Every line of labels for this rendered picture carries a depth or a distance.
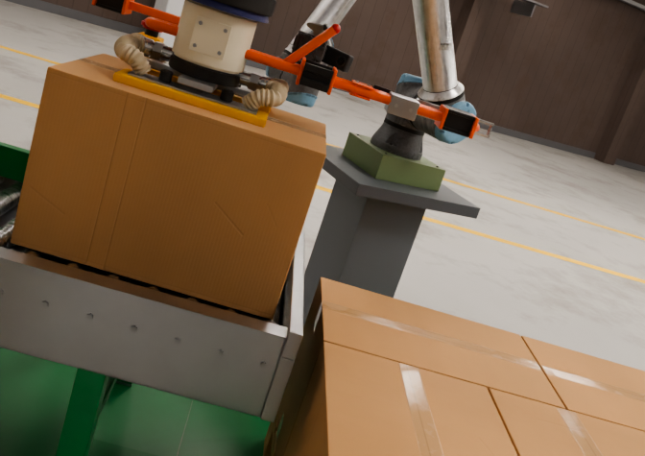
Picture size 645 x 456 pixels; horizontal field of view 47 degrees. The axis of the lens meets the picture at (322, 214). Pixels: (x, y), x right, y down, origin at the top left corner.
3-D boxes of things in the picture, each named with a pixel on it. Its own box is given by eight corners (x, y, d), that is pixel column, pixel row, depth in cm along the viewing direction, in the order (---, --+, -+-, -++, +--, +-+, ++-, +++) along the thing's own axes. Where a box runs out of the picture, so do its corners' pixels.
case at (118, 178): (9, 243, 162) (47, 65, 152) (69, 196, 201) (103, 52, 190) (272, 321, 167) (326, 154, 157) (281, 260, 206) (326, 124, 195)
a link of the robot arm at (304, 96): (300, 102, 226) (314, 62, 223) (319, 112, 217) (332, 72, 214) (274, 95, 221) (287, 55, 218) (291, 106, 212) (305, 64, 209)
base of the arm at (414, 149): (362, 136, 269) (371, 110, 266) (405, 148, 277) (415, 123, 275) (383, 152, 253) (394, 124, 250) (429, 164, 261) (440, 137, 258)
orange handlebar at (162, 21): (94, 13, 166) (98, -3, 165) (126, 11, 195) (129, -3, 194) (479, 137, 176) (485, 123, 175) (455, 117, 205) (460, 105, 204)
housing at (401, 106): (386, 112, 173) (393, 94, 172) (383, 108, 180) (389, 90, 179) (414, 121, 174) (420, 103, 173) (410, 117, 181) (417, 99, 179)
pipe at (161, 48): (117, 63, 160) (124, 37, 159) (142, 54, 184) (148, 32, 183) (269, 111, 164) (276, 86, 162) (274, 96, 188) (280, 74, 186)
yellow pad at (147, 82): (111, 81, 159) (117, 58, 158) (123, 76, 169) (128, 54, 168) (264, 128, 163) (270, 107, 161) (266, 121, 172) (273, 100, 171)
